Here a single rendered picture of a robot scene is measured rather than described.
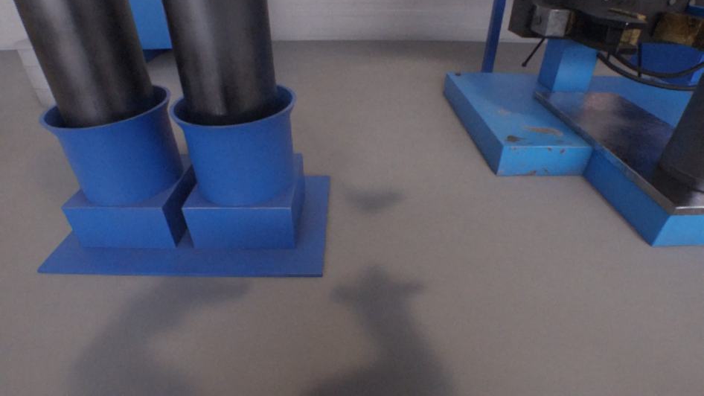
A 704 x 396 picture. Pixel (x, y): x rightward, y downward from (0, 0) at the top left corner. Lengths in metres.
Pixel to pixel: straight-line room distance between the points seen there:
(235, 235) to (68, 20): 0.58
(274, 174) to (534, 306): 0.68
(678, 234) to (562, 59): 0.95
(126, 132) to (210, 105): 0.22
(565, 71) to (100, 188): 1.85
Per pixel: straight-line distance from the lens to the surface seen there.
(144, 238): 1.08
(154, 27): 2.81
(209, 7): 0.76
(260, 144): 0.83
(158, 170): 1.01
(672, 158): 1.34
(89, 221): 1.12
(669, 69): 3.11
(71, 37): 0.92
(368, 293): 0.88
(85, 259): 1.16
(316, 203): 1.11
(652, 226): 1.28
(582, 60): 1.97
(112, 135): 0.94
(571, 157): 1.44
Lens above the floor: 0.69
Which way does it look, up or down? 33 degrees down
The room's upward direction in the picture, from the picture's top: straight up
